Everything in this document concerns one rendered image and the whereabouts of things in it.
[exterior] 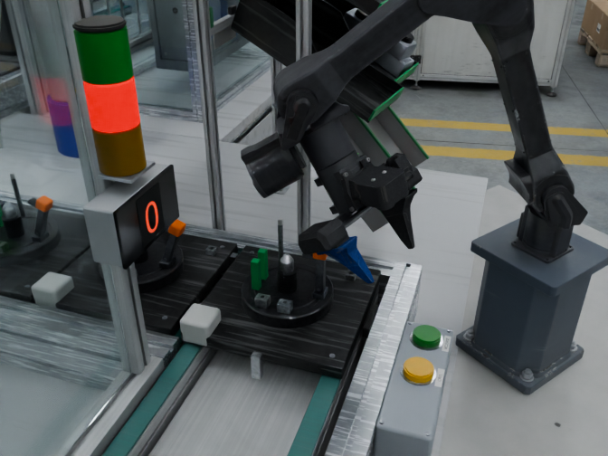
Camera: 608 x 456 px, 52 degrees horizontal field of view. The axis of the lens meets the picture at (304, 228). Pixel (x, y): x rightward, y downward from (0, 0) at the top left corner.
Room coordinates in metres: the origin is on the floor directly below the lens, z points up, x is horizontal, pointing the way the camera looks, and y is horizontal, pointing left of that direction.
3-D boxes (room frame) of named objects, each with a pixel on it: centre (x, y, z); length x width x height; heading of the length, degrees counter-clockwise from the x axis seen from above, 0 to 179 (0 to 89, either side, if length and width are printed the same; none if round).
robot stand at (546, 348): (0.76, -0.35, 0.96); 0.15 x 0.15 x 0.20; 36
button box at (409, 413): (0.61, -0.15, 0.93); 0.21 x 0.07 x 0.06; 162
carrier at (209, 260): (0.84, 0.27, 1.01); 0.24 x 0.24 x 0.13; 72
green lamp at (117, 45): (0.62, 0.20, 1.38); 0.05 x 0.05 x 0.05
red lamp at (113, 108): (0.62, 0.20, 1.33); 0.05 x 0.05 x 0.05
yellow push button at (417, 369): (0.61, -0.15, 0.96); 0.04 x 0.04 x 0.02
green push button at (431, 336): (0.68, -0.17, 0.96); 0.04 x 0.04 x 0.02
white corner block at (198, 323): (0.70, 0.15, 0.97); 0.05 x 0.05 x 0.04; 72
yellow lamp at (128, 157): (0.62, 0.20, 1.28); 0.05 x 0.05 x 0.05
